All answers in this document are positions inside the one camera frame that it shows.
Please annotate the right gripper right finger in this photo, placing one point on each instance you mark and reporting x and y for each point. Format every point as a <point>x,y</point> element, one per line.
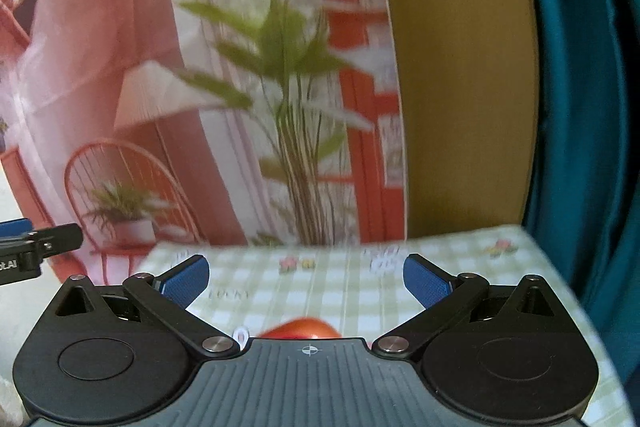
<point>445,299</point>

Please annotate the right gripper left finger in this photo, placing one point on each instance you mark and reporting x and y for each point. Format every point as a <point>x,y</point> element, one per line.
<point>164,300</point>

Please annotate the red bowl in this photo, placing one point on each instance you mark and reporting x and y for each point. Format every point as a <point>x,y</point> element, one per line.
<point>302,328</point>

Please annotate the green checkered tablecloth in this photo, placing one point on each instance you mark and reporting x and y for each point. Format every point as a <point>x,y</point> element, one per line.
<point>359,291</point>

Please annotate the teal curtain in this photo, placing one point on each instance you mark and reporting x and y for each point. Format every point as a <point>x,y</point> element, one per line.
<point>583,203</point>

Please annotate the printed room backdrop cloth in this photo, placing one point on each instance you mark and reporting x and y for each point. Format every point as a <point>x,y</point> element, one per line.
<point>202,122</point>

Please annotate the yellow wooden board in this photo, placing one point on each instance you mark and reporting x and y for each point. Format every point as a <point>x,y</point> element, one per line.
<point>468,74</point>

